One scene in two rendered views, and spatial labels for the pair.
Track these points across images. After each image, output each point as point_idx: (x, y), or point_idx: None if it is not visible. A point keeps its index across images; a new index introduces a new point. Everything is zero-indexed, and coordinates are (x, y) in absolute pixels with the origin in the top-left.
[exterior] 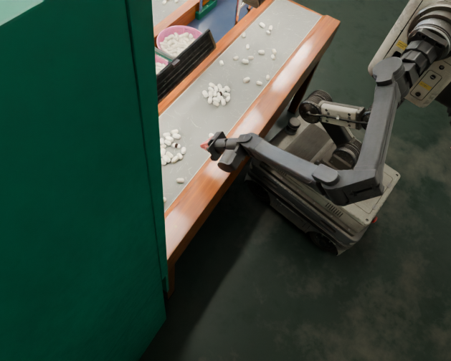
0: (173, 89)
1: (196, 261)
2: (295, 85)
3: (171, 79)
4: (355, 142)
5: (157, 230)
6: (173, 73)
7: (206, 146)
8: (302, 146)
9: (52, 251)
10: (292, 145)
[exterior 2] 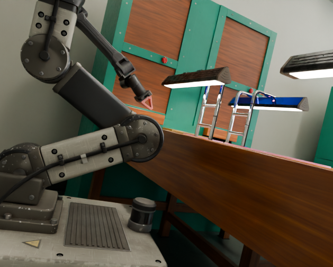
0: (186, 81)
1: None
2: (190, 144)
3: (190, 76)
4: (28, 147)
5: (111, 41)
6: (193, 74)
7: (149, 106)
8: (98, 216)
9: (115, 5)
10: (113, 214)
